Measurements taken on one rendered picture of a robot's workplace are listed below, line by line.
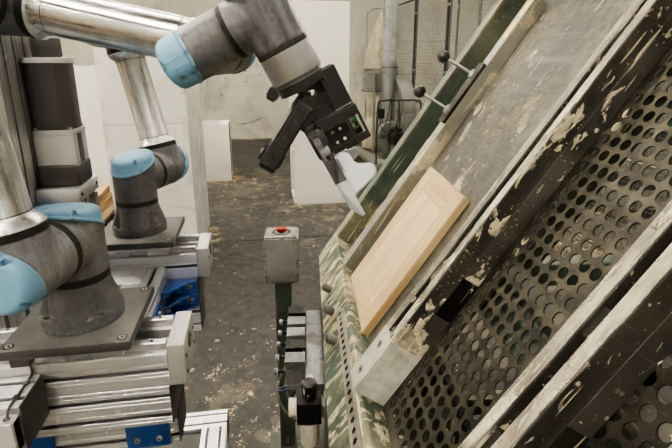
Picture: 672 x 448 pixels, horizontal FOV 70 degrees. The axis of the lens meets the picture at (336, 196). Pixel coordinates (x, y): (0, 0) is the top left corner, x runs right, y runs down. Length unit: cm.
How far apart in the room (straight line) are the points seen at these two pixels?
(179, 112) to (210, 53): 283
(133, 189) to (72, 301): 51
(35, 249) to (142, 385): 36
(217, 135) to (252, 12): 555
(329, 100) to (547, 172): 40
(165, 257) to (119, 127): 219
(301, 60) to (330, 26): 432
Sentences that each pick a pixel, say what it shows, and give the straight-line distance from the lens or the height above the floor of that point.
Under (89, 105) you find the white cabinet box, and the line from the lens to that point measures 542.
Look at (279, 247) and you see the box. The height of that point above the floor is 89.
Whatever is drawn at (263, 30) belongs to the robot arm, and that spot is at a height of 156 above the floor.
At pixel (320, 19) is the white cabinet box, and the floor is 188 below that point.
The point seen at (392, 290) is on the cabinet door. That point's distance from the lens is 116.
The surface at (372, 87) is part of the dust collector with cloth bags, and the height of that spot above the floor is 110.
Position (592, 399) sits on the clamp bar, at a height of 118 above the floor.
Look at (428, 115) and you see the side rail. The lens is 168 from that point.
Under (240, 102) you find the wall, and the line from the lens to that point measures 936.
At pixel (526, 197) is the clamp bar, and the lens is 88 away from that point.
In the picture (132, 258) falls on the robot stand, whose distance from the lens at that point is 150.
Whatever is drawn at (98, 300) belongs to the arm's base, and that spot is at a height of 109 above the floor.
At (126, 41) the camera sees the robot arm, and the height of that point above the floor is 156.
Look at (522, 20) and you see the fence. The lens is 150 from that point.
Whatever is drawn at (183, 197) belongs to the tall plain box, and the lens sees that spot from 362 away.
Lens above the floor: 153
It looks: 16 degrees down
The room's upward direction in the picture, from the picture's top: straight up
